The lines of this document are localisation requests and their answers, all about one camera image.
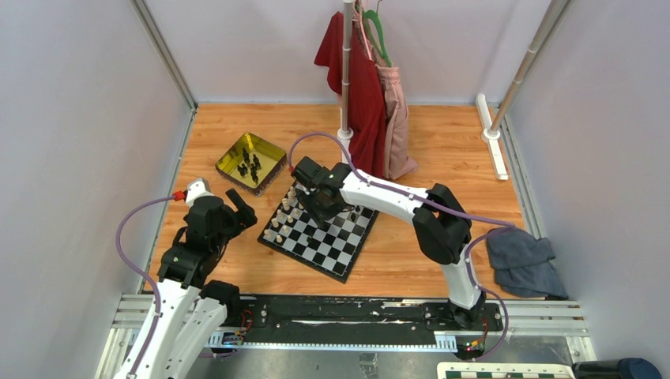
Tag green clothes hanger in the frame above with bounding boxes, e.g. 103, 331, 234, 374
363, 9, 393, 67

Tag white clothes rack pole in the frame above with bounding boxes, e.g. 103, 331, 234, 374
337, 0, 355, 163

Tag black white chessboard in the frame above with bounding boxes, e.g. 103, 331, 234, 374
257, 207, 379, 283

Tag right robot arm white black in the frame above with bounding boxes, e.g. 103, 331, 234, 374
291, 157, 486, 330

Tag aluminium frame rail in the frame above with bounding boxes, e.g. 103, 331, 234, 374
102, 294, 596, 373

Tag black pieces in tin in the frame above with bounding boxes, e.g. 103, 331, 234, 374
237, 148, 261, 184

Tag white rack foot bar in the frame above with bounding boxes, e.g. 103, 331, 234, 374
475, 93, 510, 181

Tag dark blue object corner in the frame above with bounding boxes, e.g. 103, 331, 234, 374
571, 358, 662, 379

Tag silver diagonal rack pole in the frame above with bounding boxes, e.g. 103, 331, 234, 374
492, 0, 572, 130

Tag white chess pieces row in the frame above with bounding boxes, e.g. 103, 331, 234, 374
259, 183, 311, 246

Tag red hanging shirt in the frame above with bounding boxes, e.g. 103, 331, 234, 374
314, 12, 386, 177

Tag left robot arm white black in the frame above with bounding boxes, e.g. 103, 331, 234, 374
115, 178, 258, 378

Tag grey crumpled cloth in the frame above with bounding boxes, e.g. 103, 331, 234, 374
486, 227, 569, 300

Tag pink hanging garment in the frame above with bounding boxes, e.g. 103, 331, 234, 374
353, 1, 418, 180

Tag yellow square tin box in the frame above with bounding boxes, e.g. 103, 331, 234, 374
214, 133, 288, 197

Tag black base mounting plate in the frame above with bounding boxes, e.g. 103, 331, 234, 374
222, 295, 503, 346

